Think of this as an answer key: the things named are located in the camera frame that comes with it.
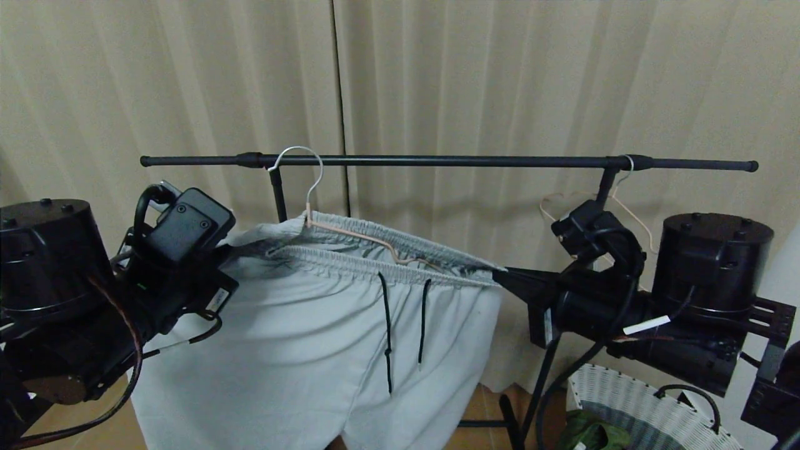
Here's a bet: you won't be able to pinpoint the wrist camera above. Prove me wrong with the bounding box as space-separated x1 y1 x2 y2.
551 199 646 277
133 182 237 267

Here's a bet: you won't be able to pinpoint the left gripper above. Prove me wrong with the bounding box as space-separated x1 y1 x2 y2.
116 249 240 336

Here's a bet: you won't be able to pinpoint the pink clothes hanger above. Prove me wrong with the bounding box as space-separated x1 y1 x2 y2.
539 154 655 276
267 146 448 273

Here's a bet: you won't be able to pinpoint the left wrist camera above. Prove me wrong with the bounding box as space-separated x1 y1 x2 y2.
133 182 237 267

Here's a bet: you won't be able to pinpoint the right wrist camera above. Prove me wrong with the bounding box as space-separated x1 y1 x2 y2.
551 199 646 277

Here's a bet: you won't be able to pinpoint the beige curtain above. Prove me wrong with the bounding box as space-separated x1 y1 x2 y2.
0 0 800 407

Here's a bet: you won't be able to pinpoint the white laundry basket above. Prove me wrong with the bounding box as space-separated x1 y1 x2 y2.
566 364 744 450

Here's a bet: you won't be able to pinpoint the black clothes rack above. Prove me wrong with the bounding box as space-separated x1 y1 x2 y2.
140 152 759 450

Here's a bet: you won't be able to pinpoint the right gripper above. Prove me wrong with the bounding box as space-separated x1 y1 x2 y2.
528 274 652 349

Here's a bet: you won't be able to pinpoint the green garment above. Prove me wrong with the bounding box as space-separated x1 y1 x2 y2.
556 409 632 450

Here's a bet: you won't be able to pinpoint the pale grey shorts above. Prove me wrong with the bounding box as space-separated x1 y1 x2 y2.
128 211 504 450

